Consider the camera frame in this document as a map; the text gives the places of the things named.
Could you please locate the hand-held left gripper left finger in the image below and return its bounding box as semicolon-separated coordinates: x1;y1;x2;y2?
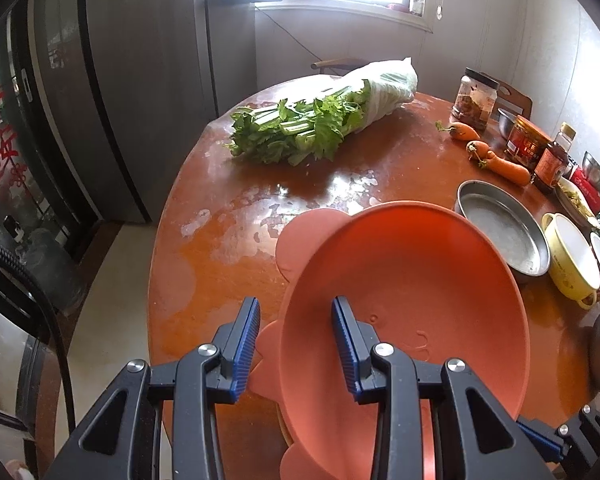
42;297;261;480

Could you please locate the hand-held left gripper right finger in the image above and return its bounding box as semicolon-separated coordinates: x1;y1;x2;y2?
331;296;556;480

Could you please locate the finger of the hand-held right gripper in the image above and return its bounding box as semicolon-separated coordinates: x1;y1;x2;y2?
577;404;600;446
517;419;598;480

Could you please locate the orange bowl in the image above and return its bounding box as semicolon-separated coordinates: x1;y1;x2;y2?
279;201;531;480

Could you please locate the yellow bowl with handles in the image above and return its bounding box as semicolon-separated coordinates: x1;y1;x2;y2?
541;212;600;310

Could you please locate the round steel pan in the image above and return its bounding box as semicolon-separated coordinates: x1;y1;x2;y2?
455;180;552;277

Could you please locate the plate of food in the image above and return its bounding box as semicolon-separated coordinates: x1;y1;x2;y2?
554;177;600;230

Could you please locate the red tissue pack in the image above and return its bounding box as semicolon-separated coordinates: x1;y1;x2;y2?
570;166;600;213

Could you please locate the celery in plastic bag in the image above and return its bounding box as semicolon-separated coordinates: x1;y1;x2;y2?
223;56;419;166

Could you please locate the carrot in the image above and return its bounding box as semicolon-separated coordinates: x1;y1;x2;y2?
466;140;496;168
435;120;482;142
482;156;532;186

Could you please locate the small steel bowl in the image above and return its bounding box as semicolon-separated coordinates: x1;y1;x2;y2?
581;151;600;192
496;107;520;142

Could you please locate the brown sauce bottle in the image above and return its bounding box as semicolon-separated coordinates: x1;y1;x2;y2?
533;122;577;195

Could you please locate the red lid sauce jar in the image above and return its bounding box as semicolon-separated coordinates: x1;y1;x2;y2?
503;115;552;171

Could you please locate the black lid pickle jar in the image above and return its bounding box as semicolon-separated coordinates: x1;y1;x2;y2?
451;67;500;131

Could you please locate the grey refrigerator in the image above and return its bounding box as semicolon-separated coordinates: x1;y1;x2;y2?
25;0;259;227

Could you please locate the wooden chair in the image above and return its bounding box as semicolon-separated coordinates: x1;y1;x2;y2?
495;80;534;122
310;57;368;75

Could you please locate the dark glass door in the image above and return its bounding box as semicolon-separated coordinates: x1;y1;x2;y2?
0;0;103;311

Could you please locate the black cable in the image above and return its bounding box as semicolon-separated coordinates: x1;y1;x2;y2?
0;234;77;433

